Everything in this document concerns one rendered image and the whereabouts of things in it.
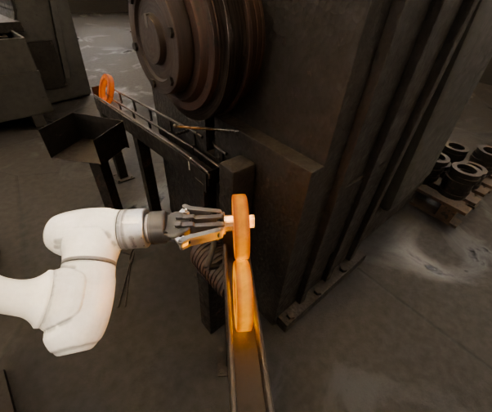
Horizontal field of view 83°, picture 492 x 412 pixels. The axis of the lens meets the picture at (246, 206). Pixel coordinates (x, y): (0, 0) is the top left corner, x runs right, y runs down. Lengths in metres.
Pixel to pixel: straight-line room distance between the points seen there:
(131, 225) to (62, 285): 0.16
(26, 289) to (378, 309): 1.46
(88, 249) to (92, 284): 0.07
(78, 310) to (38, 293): 0.07
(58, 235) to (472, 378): 1.64
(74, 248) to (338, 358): 1.16
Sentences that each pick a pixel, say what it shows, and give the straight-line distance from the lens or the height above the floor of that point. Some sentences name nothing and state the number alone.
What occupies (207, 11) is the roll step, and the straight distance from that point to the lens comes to 0.79.
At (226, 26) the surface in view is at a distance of 0.76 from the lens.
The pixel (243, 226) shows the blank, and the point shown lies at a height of 0.87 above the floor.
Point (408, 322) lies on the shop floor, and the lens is 1.68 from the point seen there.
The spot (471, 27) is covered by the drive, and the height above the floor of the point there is 1.17.
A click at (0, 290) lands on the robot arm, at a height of 0.86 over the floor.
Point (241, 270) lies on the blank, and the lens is 0.60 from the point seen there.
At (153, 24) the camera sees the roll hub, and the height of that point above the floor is 1.16.
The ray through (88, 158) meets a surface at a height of 0.60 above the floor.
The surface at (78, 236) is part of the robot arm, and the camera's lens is 0.65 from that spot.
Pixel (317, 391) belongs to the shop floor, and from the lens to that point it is 1.37.
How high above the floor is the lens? 1.28
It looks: 40 degrees down
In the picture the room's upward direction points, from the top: 4 degrees clockwise
